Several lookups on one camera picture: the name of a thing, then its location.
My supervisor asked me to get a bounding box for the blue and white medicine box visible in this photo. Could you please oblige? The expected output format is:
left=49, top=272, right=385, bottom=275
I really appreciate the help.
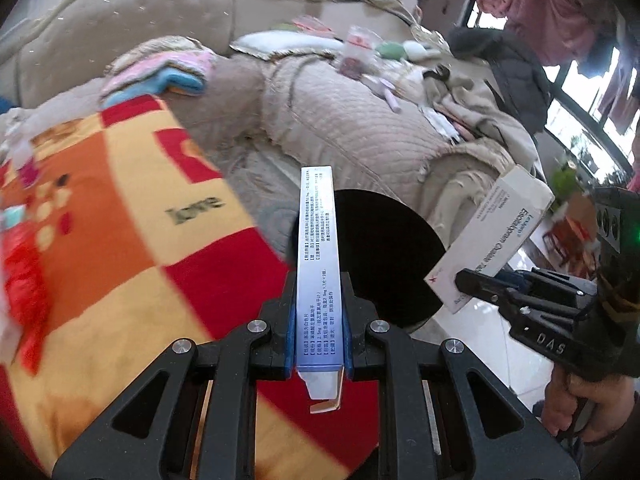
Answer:
left=295, top=165, right=347, bottom=415

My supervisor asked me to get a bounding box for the person's right hand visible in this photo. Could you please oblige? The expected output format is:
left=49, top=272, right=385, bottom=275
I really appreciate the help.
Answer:
left=541, top=372, right=638, bottom=443

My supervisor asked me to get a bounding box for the pink and blue folded blanket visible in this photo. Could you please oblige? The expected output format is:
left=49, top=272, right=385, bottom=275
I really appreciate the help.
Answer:
left=100, top=36, right=217, bottom=108

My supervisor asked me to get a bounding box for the white tissue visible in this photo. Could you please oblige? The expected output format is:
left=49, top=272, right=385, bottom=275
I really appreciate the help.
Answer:
left=0, top=105, right=51, bottom=171

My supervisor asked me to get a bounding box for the green plush toy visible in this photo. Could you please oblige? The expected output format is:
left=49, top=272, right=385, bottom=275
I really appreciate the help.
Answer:
left=375, top=40, right=441, bottom=63

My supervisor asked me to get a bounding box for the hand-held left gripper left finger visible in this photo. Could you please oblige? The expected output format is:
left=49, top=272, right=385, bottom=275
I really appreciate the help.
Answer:
left=52, top=270, right=301, bottom=480

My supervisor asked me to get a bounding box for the orange and red printed blanket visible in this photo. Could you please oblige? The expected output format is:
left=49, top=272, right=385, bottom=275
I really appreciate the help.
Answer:
left=0, top=94, right=381, bottom=480

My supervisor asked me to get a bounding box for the beige quilted sofa cover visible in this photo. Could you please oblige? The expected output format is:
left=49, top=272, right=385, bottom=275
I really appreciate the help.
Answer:
left=175, top=45, right=501, bottom=261

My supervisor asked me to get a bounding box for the pink hanging garment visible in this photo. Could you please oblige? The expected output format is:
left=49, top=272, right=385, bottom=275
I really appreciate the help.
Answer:
left=475, top=0, right=608, bottom=66

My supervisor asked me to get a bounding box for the pink tube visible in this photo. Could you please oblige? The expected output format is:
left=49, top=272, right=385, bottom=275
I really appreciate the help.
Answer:
left=365, top=75, right=401, bottom=113

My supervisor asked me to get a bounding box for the teal small packet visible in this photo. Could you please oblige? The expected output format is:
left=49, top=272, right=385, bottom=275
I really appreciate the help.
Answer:
left=0, top=205, right=26, bottom=231

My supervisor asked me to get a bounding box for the beige crumpled cloth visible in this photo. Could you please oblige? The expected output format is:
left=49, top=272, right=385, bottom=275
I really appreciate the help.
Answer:
left=425, top=67, right=538, bottom=171

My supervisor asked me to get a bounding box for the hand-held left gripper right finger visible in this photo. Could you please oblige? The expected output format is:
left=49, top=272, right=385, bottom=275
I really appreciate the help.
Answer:
left=340, top=270, right=581, bottom=480

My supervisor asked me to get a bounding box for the beige sofa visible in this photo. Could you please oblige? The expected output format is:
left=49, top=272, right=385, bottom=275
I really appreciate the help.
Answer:
left=0, top=0, right=538, bottom=271

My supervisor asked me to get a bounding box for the red stool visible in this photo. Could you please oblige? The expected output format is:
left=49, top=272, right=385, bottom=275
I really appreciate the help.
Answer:
left=542, top=215, right=601, bottom=273

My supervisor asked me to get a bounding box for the white pillow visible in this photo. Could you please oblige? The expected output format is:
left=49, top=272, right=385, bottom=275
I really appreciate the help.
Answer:
left=231, top=29, right=346, bottom=58

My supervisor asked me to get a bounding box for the clear plastic bag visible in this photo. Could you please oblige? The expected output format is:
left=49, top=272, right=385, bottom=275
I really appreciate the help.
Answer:
left=336, top=25, right=383, bottom=80

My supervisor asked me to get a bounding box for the dark jacket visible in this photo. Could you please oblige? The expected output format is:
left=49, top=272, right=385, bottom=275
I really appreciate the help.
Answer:
left=447, top=26, right=551, bottom=133

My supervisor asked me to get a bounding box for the red plastic wrapper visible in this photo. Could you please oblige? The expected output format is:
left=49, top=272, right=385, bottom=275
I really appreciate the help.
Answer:
left=0, top=240, right=51, bottom=376

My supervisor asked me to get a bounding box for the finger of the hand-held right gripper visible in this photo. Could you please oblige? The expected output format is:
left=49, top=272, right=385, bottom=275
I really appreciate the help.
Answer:
left=455, top=268, right=538, bottom=311

